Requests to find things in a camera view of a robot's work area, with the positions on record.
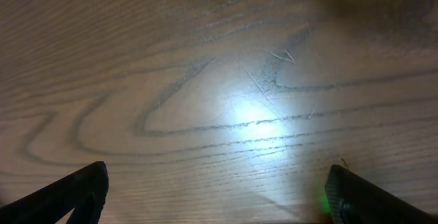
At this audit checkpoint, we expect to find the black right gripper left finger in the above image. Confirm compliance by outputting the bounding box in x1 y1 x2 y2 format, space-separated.
1 161 109 224

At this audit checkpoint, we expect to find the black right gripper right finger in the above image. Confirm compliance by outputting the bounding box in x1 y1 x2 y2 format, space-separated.
325 164 437 224

